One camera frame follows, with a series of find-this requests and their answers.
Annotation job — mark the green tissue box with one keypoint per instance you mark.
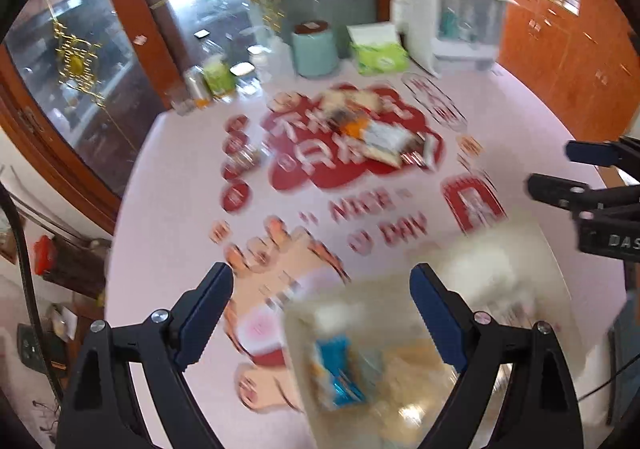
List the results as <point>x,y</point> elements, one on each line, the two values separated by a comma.
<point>380,54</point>

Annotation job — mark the small dark red packet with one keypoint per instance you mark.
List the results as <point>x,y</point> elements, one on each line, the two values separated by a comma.
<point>248,159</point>

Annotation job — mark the white blue snack carton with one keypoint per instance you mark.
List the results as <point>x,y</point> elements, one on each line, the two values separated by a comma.
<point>385,138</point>

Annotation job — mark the white squeeze bottle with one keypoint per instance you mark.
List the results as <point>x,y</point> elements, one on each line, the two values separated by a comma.
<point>281,56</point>

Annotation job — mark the white countertop appliance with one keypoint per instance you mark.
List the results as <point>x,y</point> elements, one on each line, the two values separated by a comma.
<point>430,14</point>

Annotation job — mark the metal tin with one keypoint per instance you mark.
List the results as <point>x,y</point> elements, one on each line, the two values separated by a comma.
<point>196,89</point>

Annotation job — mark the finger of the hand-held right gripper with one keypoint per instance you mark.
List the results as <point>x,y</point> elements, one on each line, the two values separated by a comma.
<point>592,153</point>
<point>560,191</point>

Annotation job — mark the beige snack packet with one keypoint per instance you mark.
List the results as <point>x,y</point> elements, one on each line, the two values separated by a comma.
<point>350,100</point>

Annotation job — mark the white plastic tray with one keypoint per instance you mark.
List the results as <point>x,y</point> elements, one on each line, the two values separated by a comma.
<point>530,289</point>

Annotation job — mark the clear bag yellow chips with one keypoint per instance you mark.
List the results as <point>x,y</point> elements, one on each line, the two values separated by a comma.
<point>415,374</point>

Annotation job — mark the orange snack packet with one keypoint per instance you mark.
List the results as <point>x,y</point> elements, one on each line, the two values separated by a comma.
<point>355,129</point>

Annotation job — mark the wooden cabinet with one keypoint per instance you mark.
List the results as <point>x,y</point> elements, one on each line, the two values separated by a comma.
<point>575,54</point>

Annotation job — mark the small glass jar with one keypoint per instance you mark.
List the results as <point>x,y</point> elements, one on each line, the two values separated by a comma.
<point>244,78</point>

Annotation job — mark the dark candy packet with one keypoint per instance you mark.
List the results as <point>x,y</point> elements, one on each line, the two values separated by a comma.
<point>346,119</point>

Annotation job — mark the clear drinking glass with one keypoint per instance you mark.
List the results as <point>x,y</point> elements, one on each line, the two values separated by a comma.
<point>181,103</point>

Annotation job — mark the blue snack packet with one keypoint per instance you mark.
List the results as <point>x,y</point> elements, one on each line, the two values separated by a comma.
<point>340,371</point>

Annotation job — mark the teal canister brown lid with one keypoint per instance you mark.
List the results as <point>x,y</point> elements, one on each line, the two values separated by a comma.
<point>313,51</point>

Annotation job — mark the green label glass bottle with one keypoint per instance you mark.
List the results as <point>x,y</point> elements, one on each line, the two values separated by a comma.
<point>218,74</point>

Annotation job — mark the white pill bottle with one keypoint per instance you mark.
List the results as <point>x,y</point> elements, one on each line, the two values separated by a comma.
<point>259,63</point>

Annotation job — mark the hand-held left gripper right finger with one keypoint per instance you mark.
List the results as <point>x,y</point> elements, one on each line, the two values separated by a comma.
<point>439,316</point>

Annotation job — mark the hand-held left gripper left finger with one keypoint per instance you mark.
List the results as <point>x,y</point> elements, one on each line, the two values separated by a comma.
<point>205,316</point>

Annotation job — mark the pink printed tablecloth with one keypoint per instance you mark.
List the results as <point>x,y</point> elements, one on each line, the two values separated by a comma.
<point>165,189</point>

